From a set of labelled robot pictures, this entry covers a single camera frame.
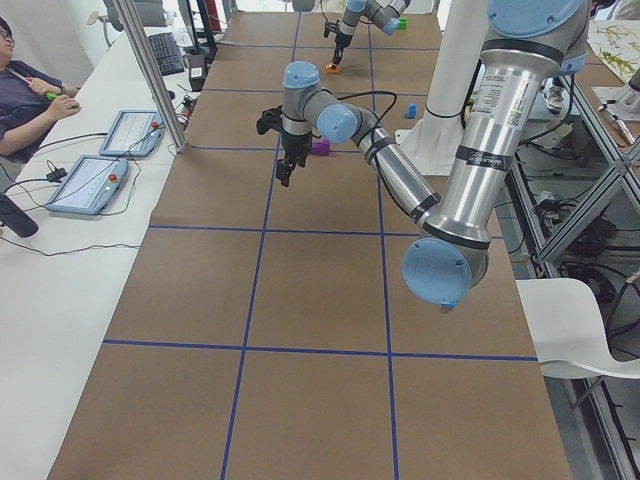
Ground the green block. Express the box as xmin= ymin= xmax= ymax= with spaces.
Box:
xmin=396 ymin=17 xmax=408 ymax=31

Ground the aluminium frame post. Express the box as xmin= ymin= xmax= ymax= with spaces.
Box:
xmin=114 ymin=0 xmax=187 ymax=153

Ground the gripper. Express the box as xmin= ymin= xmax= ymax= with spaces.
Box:
xmin=275 ymin=132 xmax=312 ymax=187
xmin=331 ymin=31 xmax=353 ymax=66

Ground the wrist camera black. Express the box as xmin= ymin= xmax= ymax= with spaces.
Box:
xmin=323 ymin=20 xmax=340 ymax=38
xmin=256 ymin=105 xmax=283 ymax=135

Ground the small blue block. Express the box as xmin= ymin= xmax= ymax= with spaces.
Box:
xmin=406 ymin=103 xmax=418 ymax=119

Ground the far teach pendant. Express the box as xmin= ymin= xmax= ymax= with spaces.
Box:
xmin=99 ymin=110 xmax=164 ymax=157

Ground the black keyboard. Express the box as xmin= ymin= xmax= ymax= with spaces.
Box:
xmin=147 ymin=32 xmax=184 ymax=76

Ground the teach pendant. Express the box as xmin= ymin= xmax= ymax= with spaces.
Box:
xmin=99 ymin=110 xmax=164 ymax=157
xmin=45 ymin=155 xmax=129 ymax=216

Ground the white camera mast base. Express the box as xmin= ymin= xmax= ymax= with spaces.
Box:
xmin=396 ymin=0 xmax=488 ymax=176

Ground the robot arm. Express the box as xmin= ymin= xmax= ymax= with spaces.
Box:
xmin=323 ymin=0 xmax=411 ymax=71
xmin=256 ymin=1 xmax=591 ymax=307

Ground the seated person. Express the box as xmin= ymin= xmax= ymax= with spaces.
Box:
xmin=1 ymin=21 xmax=81 ymax=164

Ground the white chair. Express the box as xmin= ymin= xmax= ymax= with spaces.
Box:
xmin=516 ymin=278 xmax=639 ymax=380

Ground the near teach pendant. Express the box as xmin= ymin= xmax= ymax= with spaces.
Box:
xmin=45 ymin=155 xmax=129 ymax=216

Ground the purple trapezoid block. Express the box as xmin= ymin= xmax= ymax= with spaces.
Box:
xmin=311 ymin=140 xmax=331 ymax=156

